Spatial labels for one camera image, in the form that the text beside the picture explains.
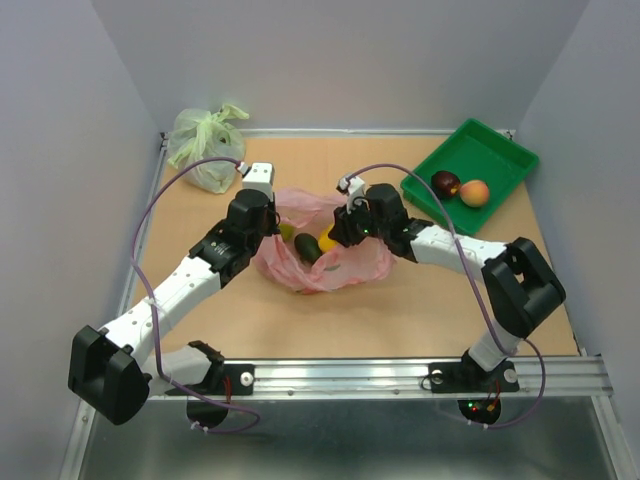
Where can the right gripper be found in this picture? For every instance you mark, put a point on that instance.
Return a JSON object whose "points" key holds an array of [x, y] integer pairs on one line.
{"points": [[342, 231]]}

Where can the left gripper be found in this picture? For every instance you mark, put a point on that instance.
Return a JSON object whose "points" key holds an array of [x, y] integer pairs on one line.
{"points": [[272, 229]]}

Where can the pink plastic bag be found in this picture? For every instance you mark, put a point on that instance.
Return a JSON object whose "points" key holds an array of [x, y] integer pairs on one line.
{"points": [[304, 212]]}

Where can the dark red fruit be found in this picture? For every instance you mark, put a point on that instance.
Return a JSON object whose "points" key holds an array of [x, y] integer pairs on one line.
{"points": [[445, 184]]}

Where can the peach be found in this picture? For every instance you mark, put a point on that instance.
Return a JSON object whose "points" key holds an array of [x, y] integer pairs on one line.
{"points": [[474, 193]]}

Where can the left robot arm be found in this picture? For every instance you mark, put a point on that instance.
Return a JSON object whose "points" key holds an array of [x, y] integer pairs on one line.
{"points": [[116, 368]]}

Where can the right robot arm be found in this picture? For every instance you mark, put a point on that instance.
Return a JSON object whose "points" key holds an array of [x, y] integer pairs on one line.
{"points": [[522, 288]]}

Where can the yellow green fruit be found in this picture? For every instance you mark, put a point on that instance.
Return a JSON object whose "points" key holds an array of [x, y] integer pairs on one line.
{"points": [[286, 231]]}

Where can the green plastic bag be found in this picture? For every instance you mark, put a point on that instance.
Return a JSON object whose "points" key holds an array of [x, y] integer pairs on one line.
{"points": [[201, 134]]}

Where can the dark green avocado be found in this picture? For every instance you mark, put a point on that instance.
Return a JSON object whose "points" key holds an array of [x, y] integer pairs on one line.
{"points": [[307, 247]]}

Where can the green plastic tray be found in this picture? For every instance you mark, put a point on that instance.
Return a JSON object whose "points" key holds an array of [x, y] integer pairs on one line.
{"points": [[473, 152]]}

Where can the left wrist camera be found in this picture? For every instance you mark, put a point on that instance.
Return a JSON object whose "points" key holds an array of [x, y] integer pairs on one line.
{"points": [[259, 176]]}

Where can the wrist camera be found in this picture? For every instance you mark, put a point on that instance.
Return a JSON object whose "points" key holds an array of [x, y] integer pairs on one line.
{"points": [[259, 176], [353, 188]]}

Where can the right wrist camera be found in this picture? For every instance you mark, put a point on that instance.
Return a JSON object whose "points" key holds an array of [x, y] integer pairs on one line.
{"points": [[353, 188]]}

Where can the aluminium mounting rail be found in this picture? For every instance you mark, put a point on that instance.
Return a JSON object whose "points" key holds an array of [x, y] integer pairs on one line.
{"points": [[373, 419]]}

